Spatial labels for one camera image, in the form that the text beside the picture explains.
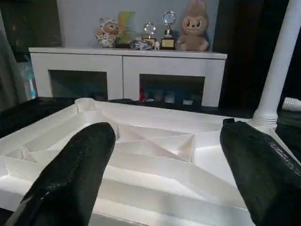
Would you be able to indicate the brown plush bunny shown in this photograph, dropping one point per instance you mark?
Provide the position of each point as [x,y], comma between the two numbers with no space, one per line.
[193,28]

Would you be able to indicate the silver metallic ornament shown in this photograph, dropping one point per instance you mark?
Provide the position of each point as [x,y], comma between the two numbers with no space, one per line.
[140,45]

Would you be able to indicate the yellow green picture card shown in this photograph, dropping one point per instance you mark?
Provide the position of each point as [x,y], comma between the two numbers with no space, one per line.
[127,26]

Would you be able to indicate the white glass-door cabinet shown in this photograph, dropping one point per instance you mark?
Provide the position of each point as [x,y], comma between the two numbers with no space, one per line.
[127,63]

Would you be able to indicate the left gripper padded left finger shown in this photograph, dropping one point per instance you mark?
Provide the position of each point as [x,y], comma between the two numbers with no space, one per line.
[70,179]

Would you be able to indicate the white plastic table top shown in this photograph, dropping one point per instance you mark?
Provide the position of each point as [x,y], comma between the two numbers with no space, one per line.
[164,160]

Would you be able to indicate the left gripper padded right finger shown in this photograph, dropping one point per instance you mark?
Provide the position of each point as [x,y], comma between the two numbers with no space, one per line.
[268,179]

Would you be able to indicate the light blue plastic item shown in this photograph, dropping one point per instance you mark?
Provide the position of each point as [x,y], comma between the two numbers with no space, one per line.
[28,80]

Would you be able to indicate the white plastic table leg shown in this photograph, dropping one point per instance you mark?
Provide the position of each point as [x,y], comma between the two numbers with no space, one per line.
[280,61]
[292,103]

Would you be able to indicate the small white figurine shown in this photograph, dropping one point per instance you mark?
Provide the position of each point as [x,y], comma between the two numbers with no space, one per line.
[157,45]

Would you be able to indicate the small glass trophy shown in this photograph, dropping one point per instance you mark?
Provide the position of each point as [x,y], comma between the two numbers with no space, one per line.
[149,33]

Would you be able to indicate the tall glass trophy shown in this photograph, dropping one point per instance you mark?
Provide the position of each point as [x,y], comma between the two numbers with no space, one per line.
[169,28]

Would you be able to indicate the grey curtain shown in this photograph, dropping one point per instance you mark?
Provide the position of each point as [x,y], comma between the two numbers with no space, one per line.
[9,75]

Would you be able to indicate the black plastic mat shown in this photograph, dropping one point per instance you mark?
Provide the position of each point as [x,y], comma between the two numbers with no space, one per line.
[28,113]

